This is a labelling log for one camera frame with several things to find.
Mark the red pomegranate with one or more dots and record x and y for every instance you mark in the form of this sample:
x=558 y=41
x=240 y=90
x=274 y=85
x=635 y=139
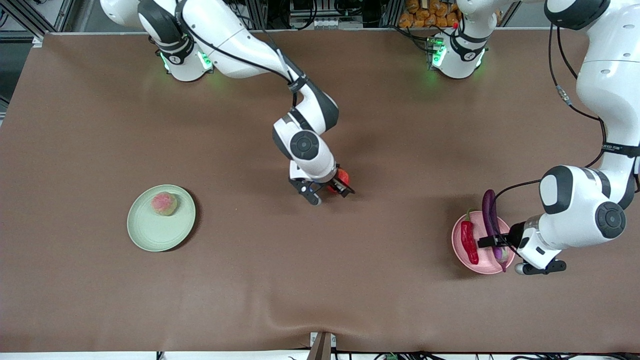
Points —
x=344 y=176

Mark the red chili pepper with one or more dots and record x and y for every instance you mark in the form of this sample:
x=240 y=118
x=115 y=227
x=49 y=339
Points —
x=469 y=242

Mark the purple eggplant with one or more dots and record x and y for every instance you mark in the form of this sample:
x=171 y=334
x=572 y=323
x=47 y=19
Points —
x=489 y=210

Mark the pink-green peach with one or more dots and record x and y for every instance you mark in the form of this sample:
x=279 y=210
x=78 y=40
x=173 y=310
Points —
x=164 y=204

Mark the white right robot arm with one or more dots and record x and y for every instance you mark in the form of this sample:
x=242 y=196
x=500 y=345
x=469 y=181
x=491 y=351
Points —
x=225 y=35

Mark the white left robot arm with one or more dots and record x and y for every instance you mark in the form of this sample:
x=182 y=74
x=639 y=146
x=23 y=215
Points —
x=610 y=85

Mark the pink round plate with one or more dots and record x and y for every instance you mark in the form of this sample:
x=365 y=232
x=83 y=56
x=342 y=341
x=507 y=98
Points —
x=477 y=227

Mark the brown table cover mat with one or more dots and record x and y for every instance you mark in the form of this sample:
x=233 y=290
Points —
x=250 y=275

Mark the silver table edge strip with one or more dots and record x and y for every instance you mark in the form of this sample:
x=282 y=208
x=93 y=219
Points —
x=350 y=30

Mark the grey equipment rack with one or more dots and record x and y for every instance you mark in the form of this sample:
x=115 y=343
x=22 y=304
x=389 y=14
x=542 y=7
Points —
x=325 y=12

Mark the pale green round plate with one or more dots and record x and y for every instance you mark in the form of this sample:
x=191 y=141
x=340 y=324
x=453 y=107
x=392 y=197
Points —
x=150 y=235

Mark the net bag of oranges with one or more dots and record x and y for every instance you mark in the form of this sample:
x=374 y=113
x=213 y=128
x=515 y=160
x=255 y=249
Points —
x=430 y=15

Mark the grey table clamp bracket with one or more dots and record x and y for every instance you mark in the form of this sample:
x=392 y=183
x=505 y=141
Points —
x=322 y=345

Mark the aluminium frame rail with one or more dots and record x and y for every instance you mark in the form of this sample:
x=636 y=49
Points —
x=27 y=20

